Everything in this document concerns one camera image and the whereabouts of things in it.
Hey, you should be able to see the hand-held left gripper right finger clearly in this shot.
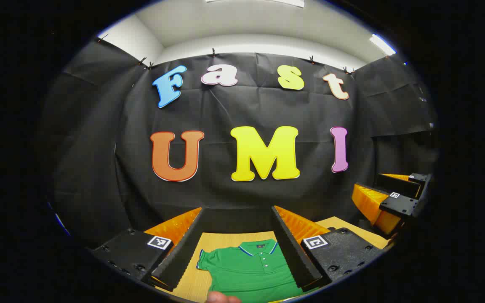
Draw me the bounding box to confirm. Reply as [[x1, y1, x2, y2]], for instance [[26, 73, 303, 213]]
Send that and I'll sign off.
[[271, 205, 388, 293]]

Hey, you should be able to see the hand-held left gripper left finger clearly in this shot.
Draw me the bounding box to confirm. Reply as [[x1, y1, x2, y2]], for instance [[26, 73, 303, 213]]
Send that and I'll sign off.
[[93, 207, 204, 292]]

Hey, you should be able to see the ceiling light panel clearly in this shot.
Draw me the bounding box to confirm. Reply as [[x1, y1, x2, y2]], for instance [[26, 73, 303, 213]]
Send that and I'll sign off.
[[369, 34, 397, 56]]

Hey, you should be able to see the green T-shirt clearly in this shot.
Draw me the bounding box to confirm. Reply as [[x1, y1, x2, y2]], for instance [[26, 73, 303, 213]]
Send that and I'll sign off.
[[196, 239, 310, 303]]

